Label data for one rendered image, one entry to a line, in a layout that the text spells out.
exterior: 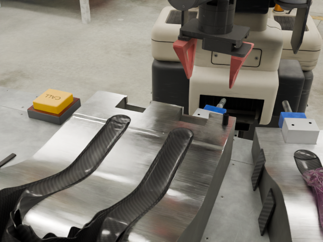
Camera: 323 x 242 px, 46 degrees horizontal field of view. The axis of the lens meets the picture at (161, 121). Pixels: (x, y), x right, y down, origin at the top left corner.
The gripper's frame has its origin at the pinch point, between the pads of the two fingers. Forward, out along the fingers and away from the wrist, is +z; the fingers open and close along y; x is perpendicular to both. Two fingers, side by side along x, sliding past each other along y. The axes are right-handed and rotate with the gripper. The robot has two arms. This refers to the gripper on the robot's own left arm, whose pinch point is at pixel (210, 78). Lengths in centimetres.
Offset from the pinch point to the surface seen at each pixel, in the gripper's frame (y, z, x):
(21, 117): -36.8, 13.1, -10.7
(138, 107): -10.9, 5.4, -6.7
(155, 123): -4.7, 3.7, -12.1
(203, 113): -0.6, 7.2, -0.5
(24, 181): -11.8, 1.2, -34.0
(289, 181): 17.4, 4.2, -15.8
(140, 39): -133, 93, 215
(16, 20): -263, 95, 204
